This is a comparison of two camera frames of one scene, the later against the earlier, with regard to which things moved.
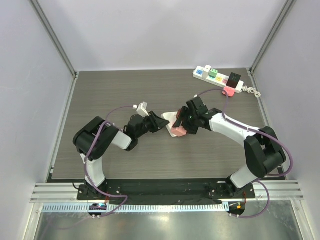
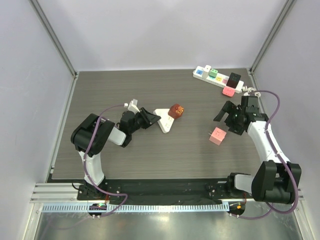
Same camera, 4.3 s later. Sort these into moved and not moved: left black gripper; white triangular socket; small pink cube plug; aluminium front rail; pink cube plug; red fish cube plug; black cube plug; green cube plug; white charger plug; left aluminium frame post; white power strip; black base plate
Moved: left black gripper; white triangular socket; red fish cube plug; pink cube plug
Not moved: white charger plug; small pink cube plug; aluminium front rail; left aluminium frame post; black base plate; green cube plug; black cube plug; white power strip
